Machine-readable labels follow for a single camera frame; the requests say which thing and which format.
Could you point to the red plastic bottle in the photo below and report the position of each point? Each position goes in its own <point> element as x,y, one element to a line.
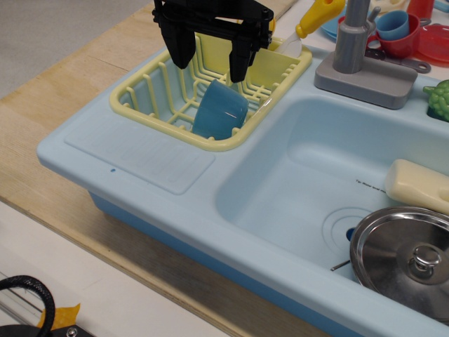
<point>421,8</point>

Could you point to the light blue small cup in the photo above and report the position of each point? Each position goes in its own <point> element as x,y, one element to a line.
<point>393,25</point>

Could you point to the grey toy utensil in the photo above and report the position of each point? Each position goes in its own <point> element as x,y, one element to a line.
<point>419,66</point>

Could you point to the light blue toy sink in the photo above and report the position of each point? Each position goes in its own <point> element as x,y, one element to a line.
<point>273,213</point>

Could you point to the blue plastic cup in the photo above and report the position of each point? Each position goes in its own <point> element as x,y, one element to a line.
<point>220,111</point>

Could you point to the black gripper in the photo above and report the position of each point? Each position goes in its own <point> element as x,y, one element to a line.
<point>246,23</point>

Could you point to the steel pot lid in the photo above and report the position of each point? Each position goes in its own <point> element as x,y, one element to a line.
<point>402,253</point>

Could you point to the blue plastic plate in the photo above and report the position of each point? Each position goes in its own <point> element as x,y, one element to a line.
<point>330,28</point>

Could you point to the black device base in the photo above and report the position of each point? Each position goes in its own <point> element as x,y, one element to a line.
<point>32,331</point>

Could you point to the red plastic plate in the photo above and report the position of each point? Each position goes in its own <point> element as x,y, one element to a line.
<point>434,42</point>

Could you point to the yellow handled white spatula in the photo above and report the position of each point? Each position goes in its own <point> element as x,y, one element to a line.
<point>319,13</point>

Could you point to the red toy pot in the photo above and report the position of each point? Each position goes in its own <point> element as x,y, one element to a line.
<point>401,48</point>

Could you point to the yellow dish rack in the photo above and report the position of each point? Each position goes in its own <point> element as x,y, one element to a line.
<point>166,98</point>

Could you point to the grey toy faucet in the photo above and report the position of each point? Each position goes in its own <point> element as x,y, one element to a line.
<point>347,71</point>

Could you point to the cream plastic bottle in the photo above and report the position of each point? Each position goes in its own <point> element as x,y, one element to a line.
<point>417,185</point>

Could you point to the yellow tape piece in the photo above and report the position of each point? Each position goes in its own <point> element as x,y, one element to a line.
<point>65,317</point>

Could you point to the green toy vegetable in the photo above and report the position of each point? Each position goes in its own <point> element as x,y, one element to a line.
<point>438,99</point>

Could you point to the yellow round scrub brush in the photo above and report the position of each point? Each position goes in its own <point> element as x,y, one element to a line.
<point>272,25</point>

